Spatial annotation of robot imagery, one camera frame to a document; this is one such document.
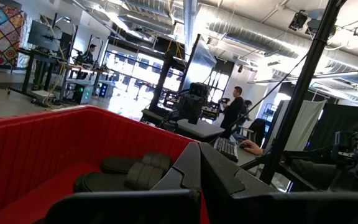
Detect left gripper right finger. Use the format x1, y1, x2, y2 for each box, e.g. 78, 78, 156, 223
199, 142, 358, 224

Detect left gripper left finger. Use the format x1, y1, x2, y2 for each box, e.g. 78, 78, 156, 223
40, 141, 202, 224

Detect black foam slide sandal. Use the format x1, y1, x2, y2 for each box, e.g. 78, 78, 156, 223
99, 151, 173, 175
72, 161, 165, 194

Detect red plastic bin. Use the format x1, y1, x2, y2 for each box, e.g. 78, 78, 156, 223
0, 105, 211, 224

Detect black curtain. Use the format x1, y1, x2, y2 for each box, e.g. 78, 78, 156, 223
306, 102, 358, 152

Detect black keyboard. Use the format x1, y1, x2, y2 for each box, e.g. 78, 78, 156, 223
212, 136, 240, 163

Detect grey desk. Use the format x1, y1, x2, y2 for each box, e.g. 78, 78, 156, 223
175, 118, 262, 170

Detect person's hand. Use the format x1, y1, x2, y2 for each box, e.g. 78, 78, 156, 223
240, 139, 265, 156

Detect white curtain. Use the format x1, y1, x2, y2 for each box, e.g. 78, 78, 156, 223
282, 99, 328, 152

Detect black office chair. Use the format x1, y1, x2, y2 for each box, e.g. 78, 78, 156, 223
247, 118, 267, 147

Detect black device on desk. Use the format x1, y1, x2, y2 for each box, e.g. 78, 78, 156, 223
163, 82, 213, 126

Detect grey monitor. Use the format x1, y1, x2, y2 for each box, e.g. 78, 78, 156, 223
178, 33, 218, 93

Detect computer tower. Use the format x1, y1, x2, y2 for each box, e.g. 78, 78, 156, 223
72, 83, 94, 105

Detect black ceiling spotlight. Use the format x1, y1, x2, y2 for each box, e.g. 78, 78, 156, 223
288, 9, 309, 32

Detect black standing desk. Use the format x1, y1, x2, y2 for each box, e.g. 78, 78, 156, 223
7, 48, 67, 97

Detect black monitor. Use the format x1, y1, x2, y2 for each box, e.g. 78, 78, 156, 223
27, 19, 62, 53

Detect colourful patchwork quilt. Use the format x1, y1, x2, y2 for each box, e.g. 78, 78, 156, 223
0, 0, 28, 68

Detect black aluminium rig frame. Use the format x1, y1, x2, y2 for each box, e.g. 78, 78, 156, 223
240, 0, 347, 187

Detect silver ventilation duct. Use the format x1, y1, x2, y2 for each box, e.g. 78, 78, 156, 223
197, 2, 358, 72

